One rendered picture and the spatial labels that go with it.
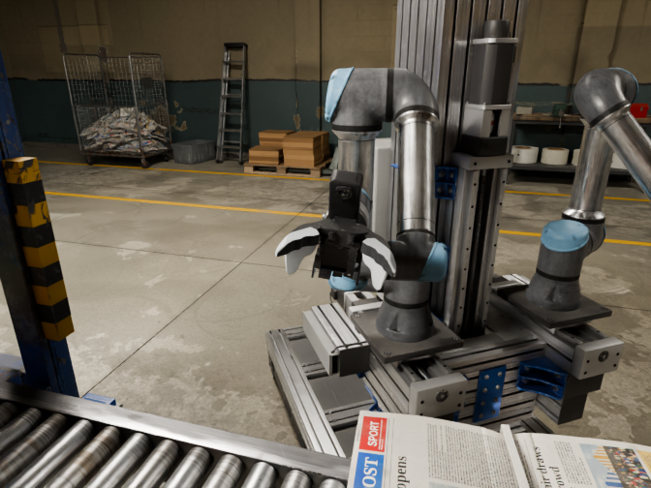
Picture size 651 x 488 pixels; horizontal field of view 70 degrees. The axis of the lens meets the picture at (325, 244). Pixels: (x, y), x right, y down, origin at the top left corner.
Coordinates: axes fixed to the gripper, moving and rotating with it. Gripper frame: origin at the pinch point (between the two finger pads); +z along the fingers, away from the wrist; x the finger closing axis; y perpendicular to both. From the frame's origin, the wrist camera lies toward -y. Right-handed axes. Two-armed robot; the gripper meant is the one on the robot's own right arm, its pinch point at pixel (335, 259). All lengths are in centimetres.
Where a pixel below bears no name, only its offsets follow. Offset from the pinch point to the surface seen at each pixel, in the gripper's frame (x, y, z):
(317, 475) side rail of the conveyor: -2.4, 44.3, -7.6
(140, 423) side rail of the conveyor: 34, 49, -16
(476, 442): -20.9, 18.0, 6.5
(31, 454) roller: 51, 53, -7
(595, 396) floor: -127, 108, -142
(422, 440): -14.3, 18.4, 7.5
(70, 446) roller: 44, 51, -9
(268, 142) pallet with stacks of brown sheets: 157, 106, -659
